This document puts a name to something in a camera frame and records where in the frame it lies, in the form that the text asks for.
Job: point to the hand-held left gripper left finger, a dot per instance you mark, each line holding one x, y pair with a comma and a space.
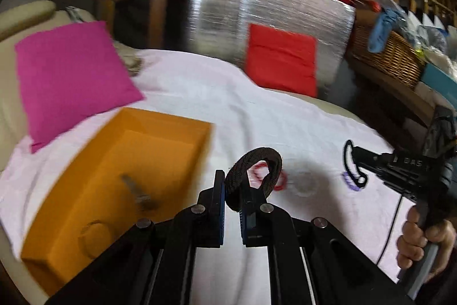
219, 205

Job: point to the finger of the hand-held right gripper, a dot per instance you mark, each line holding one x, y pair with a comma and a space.
367, 153
389, 180

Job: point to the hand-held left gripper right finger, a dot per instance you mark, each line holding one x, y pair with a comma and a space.
243, 230

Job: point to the orange cardboard box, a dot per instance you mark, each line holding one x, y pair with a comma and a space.
71, 190

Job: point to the person's right hand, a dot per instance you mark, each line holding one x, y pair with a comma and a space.
410, 240

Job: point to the teal box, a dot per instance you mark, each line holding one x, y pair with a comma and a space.
441, 83

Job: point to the metal hair clip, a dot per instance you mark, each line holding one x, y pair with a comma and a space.
137, 190

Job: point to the wicker basket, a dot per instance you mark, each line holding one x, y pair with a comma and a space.
392, 58

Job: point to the pale pink blanket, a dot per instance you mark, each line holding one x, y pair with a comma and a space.
214, 94

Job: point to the clear plastic bags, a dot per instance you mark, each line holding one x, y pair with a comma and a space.
433, 37

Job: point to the blue cloth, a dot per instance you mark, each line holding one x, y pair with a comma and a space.
383, 28

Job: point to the red pillow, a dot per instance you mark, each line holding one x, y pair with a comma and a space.
282, 58

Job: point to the patterned crumpled cloth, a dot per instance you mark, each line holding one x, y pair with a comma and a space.
132, 65

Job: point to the silver foil insulation panel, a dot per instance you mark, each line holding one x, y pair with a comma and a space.
221, 12

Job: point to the pink pillow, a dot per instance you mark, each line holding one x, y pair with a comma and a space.
71, 76

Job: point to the wooden cabinet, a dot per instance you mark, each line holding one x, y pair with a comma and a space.
157, 15

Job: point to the striped cloth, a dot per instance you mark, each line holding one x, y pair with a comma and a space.
74, 13

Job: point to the beige leather sofa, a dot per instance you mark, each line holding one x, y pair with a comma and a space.
10, 76

